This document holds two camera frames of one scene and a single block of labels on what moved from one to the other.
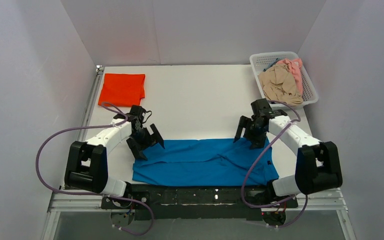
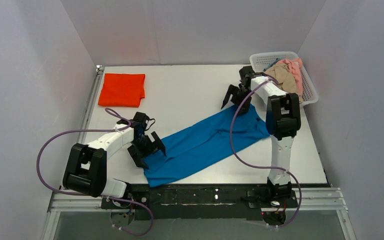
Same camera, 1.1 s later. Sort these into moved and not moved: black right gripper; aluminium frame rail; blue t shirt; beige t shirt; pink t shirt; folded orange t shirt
Moved: black right gripper; blue t shirt
Not moved: pink t shirt; beige t shirt; aluminium frame rail; folded orange t shirt
